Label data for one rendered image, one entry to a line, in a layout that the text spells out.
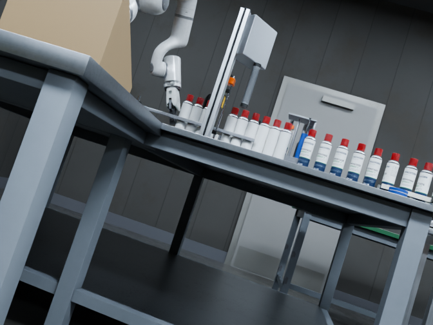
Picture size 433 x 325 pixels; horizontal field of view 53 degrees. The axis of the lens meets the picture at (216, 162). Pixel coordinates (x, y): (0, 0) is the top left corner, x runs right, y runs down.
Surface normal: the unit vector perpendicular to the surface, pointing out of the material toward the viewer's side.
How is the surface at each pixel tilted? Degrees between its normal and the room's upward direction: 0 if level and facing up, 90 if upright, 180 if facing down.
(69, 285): 90
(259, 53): 90
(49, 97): 90
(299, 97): 90
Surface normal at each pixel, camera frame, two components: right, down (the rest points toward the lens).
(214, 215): -0.08, -0.11
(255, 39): 0.68, 0.17
